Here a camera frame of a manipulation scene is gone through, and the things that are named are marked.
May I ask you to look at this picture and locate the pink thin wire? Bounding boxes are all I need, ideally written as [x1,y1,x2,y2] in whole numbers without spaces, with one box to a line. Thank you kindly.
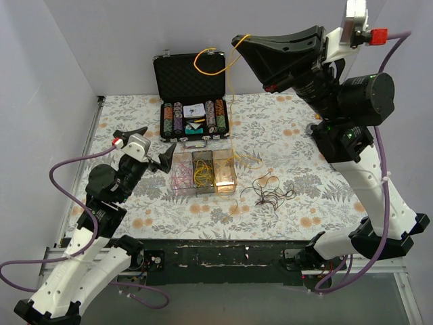
[170,158,193,190]

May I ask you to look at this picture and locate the dark brown thin wire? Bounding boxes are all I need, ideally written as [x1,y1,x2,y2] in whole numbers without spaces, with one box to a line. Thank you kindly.
[238,171,297,211]

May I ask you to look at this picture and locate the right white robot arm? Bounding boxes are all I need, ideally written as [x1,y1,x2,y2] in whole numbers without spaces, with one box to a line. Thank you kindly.
[231,26,430,269]

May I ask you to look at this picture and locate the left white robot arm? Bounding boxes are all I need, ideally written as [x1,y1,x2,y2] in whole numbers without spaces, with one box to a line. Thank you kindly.
[14,127,176,324]

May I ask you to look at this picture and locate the teal card box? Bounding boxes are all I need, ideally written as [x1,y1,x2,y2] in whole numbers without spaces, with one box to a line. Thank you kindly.
[185,123,204,135]

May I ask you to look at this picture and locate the black handheld microphone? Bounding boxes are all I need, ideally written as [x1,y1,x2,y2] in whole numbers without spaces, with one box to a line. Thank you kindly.
[305,123,316,136]

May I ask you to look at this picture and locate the purple poker chip row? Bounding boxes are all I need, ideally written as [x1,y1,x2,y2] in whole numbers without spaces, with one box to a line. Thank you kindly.
[173,102,183,135]

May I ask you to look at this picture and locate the clear plastic organizer box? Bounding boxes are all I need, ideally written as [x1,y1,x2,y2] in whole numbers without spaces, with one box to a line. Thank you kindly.
[170,149,237,196]

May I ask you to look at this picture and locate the orange poker chip row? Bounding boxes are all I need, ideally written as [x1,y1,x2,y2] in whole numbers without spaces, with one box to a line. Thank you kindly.
[163,103,173,137]

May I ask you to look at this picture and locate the white playing card deck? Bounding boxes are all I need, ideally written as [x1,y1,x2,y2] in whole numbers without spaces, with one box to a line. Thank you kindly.
[183,103,206,118]

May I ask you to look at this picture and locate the orange green chip row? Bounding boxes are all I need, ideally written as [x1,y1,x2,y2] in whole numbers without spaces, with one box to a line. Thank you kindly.
[214,99,227,133]

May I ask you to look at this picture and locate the grey poker chip row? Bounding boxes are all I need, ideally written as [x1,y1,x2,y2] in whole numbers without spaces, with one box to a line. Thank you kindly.
[205,100,217,133]

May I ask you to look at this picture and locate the black poker chip case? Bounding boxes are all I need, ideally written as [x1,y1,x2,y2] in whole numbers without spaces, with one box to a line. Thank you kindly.
[153,51,230,142]

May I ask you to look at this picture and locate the floral table mat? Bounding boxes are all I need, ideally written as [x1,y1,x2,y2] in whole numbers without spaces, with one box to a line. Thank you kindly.
[64,93,376,242]

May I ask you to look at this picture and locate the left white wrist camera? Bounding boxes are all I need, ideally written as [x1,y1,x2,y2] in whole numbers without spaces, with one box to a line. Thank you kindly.
[121,133,151,163]

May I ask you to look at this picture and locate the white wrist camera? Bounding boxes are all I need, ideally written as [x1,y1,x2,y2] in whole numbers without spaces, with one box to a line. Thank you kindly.
[324,0,388,63]
[121,133,151,163]

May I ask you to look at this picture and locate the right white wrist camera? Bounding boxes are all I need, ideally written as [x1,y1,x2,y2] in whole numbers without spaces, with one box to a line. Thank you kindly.
[324,0,388,63]

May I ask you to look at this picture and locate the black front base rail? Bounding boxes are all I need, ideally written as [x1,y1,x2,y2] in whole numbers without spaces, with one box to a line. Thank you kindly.
[60,238,332,286]

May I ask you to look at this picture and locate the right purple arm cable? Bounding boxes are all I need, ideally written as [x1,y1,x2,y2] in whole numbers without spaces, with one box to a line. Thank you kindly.
[313,29,412,294]

